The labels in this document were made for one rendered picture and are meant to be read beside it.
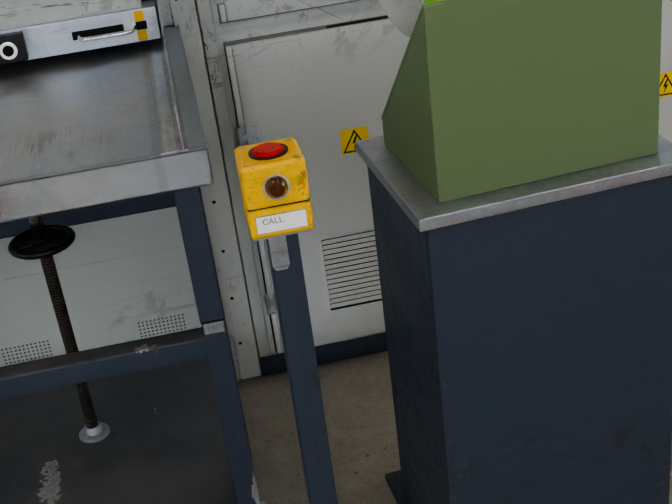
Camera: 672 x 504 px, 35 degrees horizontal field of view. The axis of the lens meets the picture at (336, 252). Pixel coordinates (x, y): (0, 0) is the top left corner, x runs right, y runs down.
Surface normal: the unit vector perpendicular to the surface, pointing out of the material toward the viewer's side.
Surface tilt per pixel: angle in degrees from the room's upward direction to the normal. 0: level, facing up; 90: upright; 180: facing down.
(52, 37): 90
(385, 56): 90
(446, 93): 90
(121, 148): 0
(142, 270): 90
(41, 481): 0
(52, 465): 0
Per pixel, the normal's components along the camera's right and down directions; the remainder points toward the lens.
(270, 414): -0.11, -0.88
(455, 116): 0.27, 0.42
